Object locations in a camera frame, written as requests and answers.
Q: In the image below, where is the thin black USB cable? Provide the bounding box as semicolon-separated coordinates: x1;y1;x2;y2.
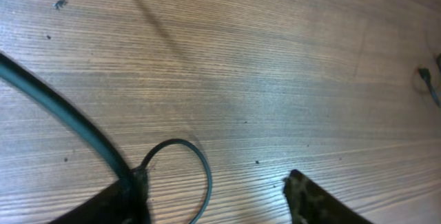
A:
137;138;213;224

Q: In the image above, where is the black cable with silver plug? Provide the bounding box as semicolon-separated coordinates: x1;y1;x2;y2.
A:
0;52;134;183

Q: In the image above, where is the thick black HDMI cable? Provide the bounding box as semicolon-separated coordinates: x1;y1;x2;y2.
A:
417;54;441;110

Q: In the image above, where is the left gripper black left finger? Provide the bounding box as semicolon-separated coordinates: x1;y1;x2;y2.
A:
50;182;152;224

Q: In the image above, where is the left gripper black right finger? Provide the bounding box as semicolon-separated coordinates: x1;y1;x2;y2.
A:
283;170;372;224

